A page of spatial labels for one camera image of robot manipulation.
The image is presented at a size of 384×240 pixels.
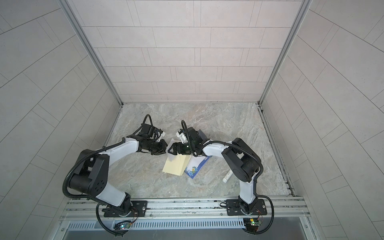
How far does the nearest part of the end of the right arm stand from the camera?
706 millimetres

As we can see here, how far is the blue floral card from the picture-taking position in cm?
84

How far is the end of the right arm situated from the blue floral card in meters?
0.10
